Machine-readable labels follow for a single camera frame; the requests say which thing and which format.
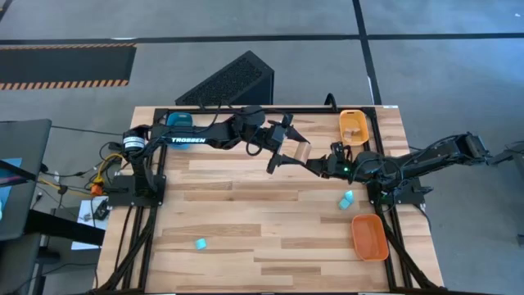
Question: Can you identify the white paper sheet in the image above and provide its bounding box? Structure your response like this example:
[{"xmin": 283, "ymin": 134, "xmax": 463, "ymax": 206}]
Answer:
[{"xmin": 71, "ymin": 196, "xmax": 110, "ymax": 251}]

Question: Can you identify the monitor with blue screen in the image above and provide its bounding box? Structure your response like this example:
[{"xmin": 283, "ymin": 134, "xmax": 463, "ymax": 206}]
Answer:
[{"xmin": 0, "ymin": 157, "xmax": 24, "ymax": 206}]

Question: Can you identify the blue plastic bin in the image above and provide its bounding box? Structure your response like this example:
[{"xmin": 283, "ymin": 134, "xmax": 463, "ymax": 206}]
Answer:
[{"xmin": 165, "ymin": 111, "xmax": 194, "ymax": 152}]

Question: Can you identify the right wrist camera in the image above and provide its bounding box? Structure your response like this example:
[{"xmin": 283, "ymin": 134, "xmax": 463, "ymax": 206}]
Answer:
[{"xmin": 330, "ymin": 141, "xmax": 349, "ymax": 159}]

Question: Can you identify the orange plastic bin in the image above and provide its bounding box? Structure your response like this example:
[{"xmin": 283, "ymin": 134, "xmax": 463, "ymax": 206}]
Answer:
[{"xmin": 350, "ymin": 213, "xmax": 390, "ymax": 262}]

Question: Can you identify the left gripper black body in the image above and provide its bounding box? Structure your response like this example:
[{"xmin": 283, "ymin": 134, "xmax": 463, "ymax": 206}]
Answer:
[{"xmin": 261, "ymin": 113, "xmax": 295, "ymax": 165}]

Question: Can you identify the yellow plastic bin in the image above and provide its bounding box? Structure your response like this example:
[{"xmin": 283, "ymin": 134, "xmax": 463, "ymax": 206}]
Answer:
[{"xmin": 338, "ymin": 109, "xmax": 370, "ymax": 148}]

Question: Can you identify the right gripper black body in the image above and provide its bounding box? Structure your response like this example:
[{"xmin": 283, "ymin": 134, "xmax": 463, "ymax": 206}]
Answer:
[{"xmin": 326, "ymin": 155, "xmax": 356, "ymax": 181}]

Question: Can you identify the black hazard-striped floor mat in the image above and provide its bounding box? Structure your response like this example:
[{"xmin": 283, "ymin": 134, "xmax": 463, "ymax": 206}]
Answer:
[{"xmin": 0, "ymin": 43, "xmax": 138, "ymax": 91}]

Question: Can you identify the black stand foot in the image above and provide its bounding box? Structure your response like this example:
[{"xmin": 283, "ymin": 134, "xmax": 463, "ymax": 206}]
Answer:
[{"xmin": 485, "ymin": 141, "xmax": 524, "ymax": 167}]

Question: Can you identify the black aluminium table frame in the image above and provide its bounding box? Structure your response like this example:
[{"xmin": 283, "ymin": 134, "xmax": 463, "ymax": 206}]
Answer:
[{"xmin": 92, "ymin": 105, "xmax": 447, "ymax": 295}]

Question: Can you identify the small black device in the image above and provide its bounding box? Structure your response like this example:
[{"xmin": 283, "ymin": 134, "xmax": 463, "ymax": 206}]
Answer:
[{"xmin": 93, "ymin": 199, "xmax": 111, "ymax": 220}]

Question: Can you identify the yellow cable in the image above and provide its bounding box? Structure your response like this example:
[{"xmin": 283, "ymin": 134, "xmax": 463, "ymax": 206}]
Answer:
[{"xmin": 96, "ymin": 152, "xmax": 124, "ymax": 185}]

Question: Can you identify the black desk beam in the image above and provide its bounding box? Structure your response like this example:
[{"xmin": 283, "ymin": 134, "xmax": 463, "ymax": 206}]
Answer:
[{"xmin": 24, "ymin": 208, "xmax": 106, "ymax": 247}]

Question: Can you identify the black perforated computer tower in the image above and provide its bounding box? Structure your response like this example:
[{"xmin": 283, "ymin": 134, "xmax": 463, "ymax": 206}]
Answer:
[{"xmin": 174, "ymin": 50, "xmax": 275, "ymax": 107}]

